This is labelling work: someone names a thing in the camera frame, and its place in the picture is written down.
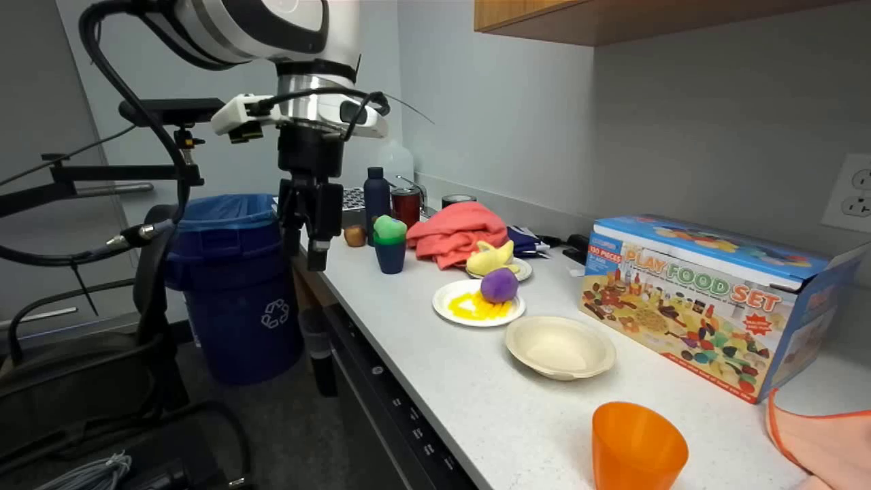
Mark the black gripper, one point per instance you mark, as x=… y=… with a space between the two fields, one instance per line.
x=308 y=194

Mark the green toy pear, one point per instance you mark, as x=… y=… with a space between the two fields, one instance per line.
x=388 y=229

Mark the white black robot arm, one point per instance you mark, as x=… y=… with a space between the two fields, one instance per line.
x=308 y=42

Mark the dark blue cup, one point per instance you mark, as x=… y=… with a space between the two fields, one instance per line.
x=389 y=256

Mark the dark red cup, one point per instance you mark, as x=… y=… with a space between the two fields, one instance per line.
x=407 y=206

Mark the orange plastic cup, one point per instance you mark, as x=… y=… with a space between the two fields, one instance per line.
x=634 y=448

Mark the small brown toy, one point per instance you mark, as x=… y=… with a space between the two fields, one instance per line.
x=355 y=234

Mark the dark blue bottle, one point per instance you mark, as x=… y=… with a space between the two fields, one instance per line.
x=377 y=194

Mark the blue recycling bin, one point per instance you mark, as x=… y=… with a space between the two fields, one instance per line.
x=229 y=263

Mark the red cloth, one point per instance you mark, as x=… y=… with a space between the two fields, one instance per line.
x=456 y=232

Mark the white plate with fries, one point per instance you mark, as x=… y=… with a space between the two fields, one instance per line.
x=463 y=287

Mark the yellow toy banana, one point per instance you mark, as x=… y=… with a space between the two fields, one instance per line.
x=487 y=259

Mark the yellow toy fries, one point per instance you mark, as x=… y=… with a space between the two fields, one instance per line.
x=478 y=309

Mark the purple toy ball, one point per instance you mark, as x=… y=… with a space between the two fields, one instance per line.
x=499 y=287

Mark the small white plate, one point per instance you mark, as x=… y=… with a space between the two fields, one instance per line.
x=521 y=270

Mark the beige bowl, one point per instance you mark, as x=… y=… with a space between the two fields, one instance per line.
x=561 y=349

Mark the wooden upper cabinet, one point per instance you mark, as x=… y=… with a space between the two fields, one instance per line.
x=599 y=23

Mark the play food set box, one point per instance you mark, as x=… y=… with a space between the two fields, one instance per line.
x=735 y=312

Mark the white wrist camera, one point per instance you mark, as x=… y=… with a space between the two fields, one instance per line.
x=333 y=110

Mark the black camera on stand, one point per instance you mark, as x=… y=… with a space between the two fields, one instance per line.
x=171 y=110

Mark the white wall outlet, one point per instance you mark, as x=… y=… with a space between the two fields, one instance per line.
x=851 y=198

